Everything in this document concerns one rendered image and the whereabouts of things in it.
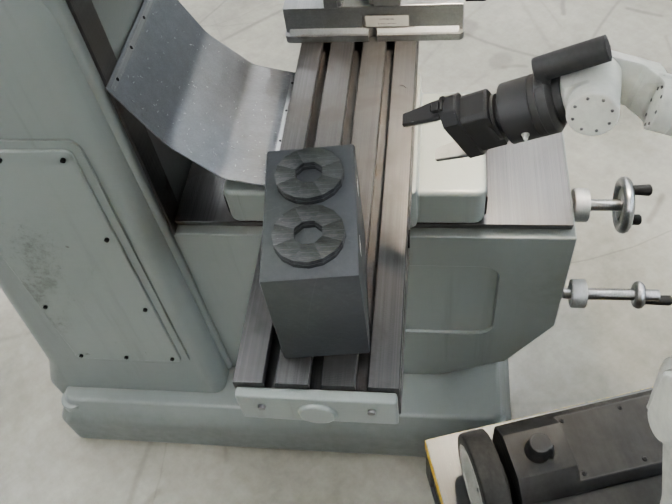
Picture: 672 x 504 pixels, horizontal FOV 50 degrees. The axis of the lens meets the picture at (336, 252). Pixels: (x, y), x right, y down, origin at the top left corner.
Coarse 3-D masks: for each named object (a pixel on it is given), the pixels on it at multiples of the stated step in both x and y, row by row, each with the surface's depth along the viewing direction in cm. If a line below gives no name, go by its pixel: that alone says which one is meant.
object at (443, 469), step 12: (612, 396) 152; (564, 408) 152; (516, 420) 151; (492, 432) 150; (432, 444) 150; (444, 444) 150; (456, 444) 150; (432, 456) 148; (444, 456) 148; (456, 456) 148; (432, 468) 148; (444, 468) 147; (456, 468) 146; (432, 480) 159; (444, 480) 145; (456, 480) 145; (432, 492) 161; (444, 492) 144; (456, 492) 144
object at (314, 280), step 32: (288, 160) 94; (320, 160) 94; (352, 160) 95; (288, 192) 91; (320, 192) 90; (352, 192) 91; (288, 224) 88; (320, 224) 87; (352, 224) 88; (288, 256) 85; (320, 256) 84; (352, 256) 85; (288, 288) 85; (320, 288) 85; (352, 288) 86; (288, 320) 91; (320, 320) 91; (352, 320) 91; (288, 352) 98; (320, 352) 98; (352, 352) 98
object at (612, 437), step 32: (544, 416) 132; (576, 416) 131; (608, 416) 130; (640, 416) 129; (512, 448) 126; (544, 448) 122; (576, 448) 127; (608, 448) 127; (640, 448) 126; (512, 480) 128; (544, 480) 123; (576, 480) 124; (608, 480) 124; (640, 480) 125
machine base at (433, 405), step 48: (432, 384) 180; (480, 384) 179; (96, 432) 197; (144, 432) 193; (192, 432) 190; (240, 432) 186; (288, 432) 184; (336, 432) 182; (384, 432) 180; (432, 432) 178
